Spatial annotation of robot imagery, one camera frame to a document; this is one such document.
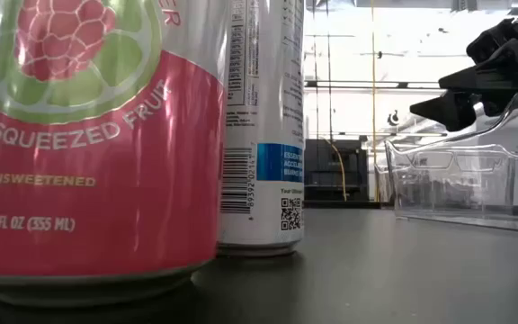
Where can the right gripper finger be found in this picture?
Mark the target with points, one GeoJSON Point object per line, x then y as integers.
{"type": "Point", "coordinates": [454, 110]}
{"type": "Point", "coordinates": [511, 63]}

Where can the red bottle white cap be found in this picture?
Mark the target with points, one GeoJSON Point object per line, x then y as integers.
{"type": "Point", "coordinates": [97, 189]}

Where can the black equipment box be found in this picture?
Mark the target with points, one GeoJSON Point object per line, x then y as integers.
{"type": "Point", "coordinates": [326, 171]}

